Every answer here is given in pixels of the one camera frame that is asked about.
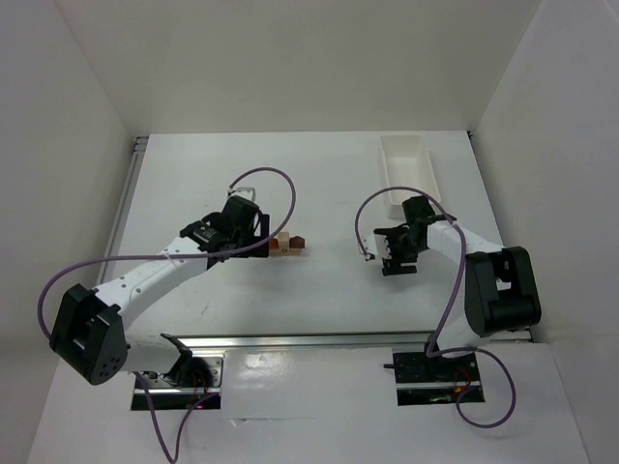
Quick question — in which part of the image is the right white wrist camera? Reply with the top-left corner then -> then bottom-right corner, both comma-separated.
362,230 -> 392,261

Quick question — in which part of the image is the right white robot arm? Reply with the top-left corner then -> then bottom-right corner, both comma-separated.
370,196 -> 542,362

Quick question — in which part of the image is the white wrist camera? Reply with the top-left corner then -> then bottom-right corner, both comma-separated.
227,187 -> 256,202
362,230 -> 392,261

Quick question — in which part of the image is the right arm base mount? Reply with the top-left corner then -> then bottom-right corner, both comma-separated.
383,352 -> 485,406

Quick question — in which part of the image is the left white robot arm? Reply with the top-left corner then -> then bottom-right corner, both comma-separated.
49,195 -> 270,386

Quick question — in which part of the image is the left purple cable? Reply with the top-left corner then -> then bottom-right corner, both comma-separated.
37,166 -> 297,464

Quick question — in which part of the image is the dark brown house block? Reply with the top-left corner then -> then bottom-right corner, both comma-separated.
288,236 -> 306,252

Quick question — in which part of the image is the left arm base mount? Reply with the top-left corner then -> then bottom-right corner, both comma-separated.
141,350 -> 224,411

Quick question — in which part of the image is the white plastic bin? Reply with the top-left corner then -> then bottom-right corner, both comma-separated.
378,134 -> 441,201

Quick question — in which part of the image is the aluminium rail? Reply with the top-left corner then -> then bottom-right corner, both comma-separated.
159,328 -> 532,350
96,135 -> 150,285

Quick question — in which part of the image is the aluminium left rail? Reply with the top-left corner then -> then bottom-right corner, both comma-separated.
96,135 -> 150,285

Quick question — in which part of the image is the long light wood block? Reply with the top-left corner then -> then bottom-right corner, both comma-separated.
269,246 -> 304,257

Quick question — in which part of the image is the aluminium front rail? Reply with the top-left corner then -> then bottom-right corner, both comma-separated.
159,328 -> 532,350

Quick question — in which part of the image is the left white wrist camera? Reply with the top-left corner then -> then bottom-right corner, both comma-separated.
227,187 -> 256,202

